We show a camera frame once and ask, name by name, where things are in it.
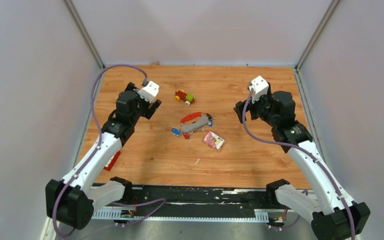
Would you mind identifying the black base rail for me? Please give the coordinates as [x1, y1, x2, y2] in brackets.
[100, 184, 299, 220]

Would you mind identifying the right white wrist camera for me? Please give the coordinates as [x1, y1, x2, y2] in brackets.
[248, 75, 270, 103]

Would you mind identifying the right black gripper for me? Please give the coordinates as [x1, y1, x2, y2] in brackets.
[234, 90, 279, 128]

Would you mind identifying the key with blue tag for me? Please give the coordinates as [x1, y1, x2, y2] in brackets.
[171, 128, 182, 137]

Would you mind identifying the purple cable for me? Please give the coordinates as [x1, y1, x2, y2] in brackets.
[51, 64, 150, 239]
[241, 86, 357, 240]

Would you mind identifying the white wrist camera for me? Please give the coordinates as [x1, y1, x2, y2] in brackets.
[248, 75, 270, 103]
[137, 80, 160, 103]

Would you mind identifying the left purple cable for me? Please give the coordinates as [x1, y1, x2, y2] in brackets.
[51, 64, 150, 239]

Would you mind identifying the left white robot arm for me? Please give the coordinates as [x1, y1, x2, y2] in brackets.
[45, 81, 162, 230]

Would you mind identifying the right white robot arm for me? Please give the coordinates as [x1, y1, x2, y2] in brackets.
[234, 83, 371, 240]

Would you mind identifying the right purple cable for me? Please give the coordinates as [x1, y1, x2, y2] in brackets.
[241, 86, 357, 240]

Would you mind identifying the colourful toy brick car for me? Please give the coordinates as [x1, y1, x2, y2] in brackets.
[175, 90, 196, 106]

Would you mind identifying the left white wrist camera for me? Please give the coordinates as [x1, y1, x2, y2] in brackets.
[137, 80, 160, 103]

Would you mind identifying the metal key holder red handle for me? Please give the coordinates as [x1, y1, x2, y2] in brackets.
[180, 112, 213, 139]

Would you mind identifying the pink card packet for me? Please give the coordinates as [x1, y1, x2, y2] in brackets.
[202, 131, 226, 152]

